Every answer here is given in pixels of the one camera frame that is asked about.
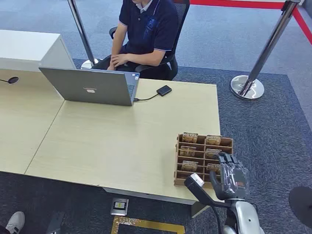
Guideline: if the grey laptop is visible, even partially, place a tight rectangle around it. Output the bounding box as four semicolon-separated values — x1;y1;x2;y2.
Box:
39;67;141;107

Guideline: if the white shoe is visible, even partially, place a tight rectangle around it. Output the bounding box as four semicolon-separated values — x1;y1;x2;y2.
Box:
5;211;26;234

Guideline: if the white cabinet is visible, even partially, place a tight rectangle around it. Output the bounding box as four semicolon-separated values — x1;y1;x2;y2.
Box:
0;29;76;72

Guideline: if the chrome stanchion post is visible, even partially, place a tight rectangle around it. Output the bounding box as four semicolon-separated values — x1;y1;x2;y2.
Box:
230;0;301;101
67;0;99;70

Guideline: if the metal floor socket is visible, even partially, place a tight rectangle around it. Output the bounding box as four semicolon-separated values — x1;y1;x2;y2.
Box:
110;197;129;216

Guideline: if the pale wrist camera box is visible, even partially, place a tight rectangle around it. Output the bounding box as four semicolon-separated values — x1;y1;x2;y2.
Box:
190;173;205;188

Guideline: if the black external drive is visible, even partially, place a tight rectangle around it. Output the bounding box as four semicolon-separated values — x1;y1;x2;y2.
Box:
156;85;172;97

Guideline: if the dark flat floor object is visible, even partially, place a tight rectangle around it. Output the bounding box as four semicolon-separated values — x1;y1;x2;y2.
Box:
46;211;66;234

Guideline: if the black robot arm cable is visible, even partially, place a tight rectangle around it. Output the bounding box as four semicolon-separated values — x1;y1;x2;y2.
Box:
211;205;223;234

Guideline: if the black round disc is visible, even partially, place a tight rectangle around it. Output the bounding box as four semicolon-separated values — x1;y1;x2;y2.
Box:
289;186;312;228

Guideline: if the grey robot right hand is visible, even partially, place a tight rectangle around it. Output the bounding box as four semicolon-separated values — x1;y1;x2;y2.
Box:
209;152;250;201

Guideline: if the seated person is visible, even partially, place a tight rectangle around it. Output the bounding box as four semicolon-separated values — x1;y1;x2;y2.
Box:
92;0;180;81

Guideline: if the red barrier belt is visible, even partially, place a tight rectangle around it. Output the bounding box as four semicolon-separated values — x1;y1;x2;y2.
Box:
292;7;312;46
190;0;286;10

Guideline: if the brown patterned card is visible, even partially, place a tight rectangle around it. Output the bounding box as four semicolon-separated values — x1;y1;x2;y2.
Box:
205;148;222;159
181;160;199;172
206;163;221;175
182;132;199;144
179;146;197;157
205;135;222;146

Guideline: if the black office chair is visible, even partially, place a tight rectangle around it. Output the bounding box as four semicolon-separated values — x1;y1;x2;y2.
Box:
109;0;190;81

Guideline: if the person's left hand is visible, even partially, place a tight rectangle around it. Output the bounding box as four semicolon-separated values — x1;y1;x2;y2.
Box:
111;53;130;68

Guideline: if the wooden card holder box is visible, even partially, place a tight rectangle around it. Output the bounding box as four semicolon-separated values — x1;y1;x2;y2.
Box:
173;133;233;189

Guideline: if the black camera bracket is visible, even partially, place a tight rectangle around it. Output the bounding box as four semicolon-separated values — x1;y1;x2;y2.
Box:
184;175;231;208

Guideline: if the grey desk frame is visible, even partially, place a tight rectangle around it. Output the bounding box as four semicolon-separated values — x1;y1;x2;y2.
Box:
102;186;211;218

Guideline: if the black drive cable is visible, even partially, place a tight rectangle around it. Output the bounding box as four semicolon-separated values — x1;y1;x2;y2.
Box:
133;93;159;103

